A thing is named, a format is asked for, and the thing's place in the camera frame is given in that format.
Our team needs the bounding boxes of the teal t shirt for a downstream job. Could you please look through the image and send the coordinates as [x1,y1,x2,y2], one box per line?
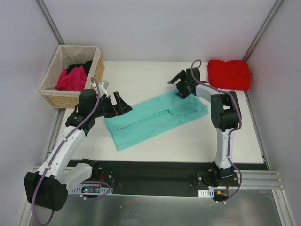
[105,89,209,151]

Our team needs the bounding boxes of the red t shirt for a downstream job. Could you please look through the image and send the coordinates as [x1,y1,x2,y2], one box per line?
[207,59,252,91]

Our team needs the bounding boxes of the wicker laundry basket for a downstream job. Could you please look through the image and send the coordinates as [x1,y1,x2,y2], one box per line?
[39,45,105,109]

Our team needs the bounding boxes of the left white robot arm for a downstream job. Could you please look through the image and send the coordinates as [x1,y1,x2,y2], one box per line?
[24,89,132,211]

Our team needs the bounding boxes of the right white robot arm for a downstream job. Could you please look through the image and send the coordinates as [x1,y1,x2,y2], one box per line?
[168,67,242,187]

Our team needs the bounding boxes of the pink t shirt in basket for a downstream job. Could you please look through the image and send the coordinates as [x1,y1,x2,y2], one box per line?
[55,66,87,91]

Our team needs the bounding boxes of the black t shirt in basket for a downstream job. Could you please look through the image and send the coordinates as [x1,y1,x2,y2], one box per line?
[67,60,93,75]

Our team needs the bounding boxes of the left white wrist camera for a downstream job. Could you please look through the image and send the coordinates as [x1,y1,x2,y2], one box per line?
[97,81,109,97]

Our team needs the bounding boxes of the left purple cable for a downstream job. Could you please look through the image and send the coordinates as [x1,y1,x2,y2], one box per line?
[32,77,111,226]

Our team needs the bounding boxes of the purple cable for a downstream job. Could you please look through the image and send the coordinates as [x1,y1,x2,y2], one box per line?
[190,60,243,208]
[32,77,111,226]

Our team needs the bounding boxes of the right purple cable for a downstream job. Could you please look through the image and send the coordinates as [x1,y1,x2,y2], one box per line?
[190,60,243,208]

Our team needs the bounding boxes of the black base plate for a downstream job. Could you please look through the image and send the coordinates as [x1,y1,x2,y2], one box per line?
[65,159,269,196]

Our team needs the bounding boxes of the left grey cable duct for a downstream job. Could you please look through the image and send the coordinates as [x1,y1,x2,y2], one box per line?
[69,186,113,195]

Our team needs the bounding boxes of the grey cable duct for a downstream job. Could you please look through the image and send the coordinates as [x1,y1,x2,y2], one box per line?
[198,189,214,198]
[69,186,113,195]

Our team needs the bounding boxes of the right aluminium frame post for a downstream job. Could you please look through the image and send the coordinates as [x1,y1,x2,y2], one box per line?
[242,0,286,63]

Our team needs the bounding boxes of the aluminium frame post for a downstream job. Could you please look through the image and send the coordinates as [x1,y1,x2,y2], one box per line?
[35,0,65,45]
[242,0,286,63]

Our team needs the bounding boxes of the right grey cable duct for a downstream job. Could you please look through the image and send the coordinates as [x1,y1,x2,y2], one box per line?
[198,189,214,198]

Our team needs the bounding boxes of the left aluminium frame post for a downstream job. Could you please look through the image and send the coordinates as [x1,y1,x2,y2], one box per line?
[35,0,65,45]

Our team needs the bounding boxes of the aluminium rail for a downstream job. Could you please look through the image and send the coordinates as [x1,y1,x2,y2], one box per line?
[30,166,284,189]

